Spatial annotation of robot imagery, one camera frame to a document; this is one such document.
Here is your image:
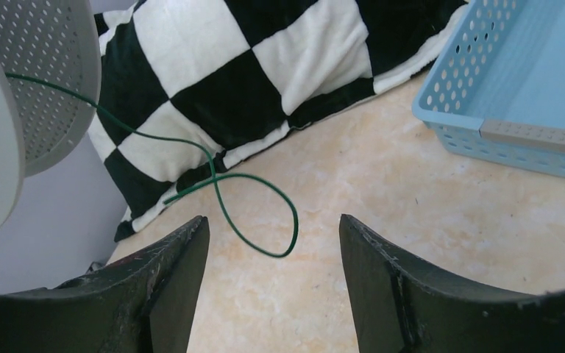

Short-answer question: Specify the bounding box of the thin black cable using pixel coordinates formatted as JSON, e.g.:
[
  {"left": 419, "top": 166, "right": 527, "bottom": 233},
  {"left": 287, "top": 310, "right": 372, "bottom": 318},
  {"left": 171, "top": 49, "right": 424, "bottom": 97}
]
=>
[{"left": 4, "top": 71, "right": 300, "bottom": 259}]

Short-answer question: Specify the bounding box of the translucent white cable spool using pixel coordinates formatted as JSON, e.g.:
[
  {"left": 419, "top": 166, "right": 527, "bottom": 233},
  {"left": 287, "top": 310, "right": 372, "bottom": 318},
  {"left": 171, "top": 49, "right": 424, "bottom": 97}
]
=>
[{"left": 0, "top": 0, "right": 101, "bottom": 227}]

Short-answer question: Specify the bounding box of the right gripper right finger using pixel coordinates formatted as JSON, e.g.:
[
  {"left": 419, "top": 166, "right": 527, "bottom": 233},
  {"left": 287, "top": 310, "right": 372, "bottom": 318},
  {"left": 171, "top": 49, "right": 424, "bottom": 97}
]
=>
[{"left": 338, "top": 213, "right": 522, "bottom": 353}]

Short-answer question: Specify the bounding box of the black white checkered pillow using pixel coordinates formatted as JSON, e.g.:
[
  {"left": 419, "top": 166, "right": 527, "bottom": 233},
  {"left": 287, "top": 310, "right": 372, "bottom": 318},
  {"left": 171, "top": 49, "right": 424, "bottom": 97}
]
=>
[{"left": 88, "top": 0, "right": 466, "bottom": 241}]

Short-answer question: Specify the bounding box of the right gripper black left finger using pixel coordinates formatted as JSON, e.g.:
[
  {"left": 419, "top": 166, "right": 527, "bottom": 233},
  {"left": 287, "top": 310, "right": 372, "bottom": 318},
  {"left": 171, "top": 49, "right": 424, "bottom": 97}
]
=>
[{"left": 53, "top": 215, "right": 211, "bottom": 353}]

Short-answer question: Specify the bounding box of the blue plastic bin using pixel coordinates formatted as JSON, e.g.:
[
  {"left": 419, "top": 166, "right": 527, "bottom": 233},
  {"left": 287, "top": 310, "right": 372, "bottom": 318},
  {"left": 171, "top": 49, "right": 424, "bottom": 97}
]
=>
[{"left": 412, "top": 1, "right": 565, "bottom": 178}]

